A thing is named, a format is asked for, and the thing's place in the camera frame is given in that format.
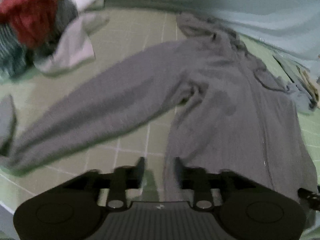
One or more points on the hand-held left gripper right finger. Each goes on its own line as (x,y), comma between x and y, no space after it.
(179,171)

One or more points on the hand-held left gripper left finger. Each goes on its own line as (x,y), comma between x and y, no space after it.
(140,171)

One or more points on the grey zip hoodie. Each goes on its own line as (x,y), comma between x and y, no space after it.
(225,105)

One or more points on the blue-grey cloth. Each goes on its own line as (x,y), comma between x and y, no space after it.
(300,90)

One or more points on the white garment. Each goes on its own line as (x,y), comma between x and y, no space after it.
(72,47)

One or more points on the blue-green plaid shirt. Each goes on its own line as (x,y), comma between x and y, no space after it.
(12,52)

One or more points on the carrot printed bed sheet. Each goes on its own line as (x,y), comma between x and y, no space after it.
(250,5)

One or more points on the red checked shirt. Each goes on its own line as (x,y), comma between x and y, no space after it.
(30,12)

